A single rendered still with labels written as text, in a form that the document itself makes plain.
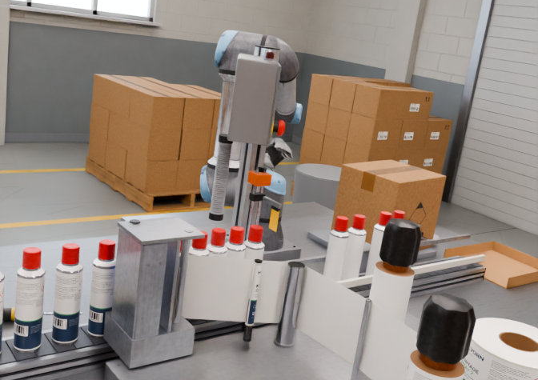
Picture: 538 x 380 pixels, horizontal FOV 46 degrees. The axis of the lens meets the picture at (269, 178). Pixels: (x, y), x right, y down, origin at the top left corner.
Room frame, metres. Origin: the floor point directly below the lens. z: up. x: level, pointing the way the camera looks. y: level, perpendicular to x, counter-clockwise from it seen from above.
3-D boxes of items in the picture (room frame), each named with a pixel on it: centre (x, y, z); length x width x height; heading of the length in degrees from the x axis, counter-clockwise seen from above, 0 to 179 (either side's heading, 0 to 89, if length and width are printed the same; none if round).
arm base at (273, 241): (1.93, 0.00, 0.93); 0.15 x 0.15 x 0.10
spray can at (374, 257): (1.74, -0.34, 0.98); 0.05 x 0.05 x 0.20
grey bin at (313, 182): (4.23, -0.40, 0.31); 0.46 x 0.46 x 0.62
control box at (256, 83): (1.52, 0.06, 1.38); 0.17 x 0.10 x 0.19; 4
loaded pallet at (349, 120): (5.88, -0.93, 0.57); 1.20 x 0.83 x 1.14; 131
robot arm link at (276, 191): (1.93, 0.01, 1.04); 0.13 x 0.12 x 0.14; 84
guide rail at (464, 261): (1.67, -0.32, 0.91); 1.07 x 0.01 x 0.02; 129
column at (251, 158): (1.61, 0.05, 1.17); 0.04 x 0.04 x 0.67; 39
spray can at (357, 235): (1.67, -0.26, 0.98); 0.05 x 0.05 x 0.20
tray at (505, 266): (2.14, -0.85, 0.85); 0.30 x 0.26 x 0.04; 129
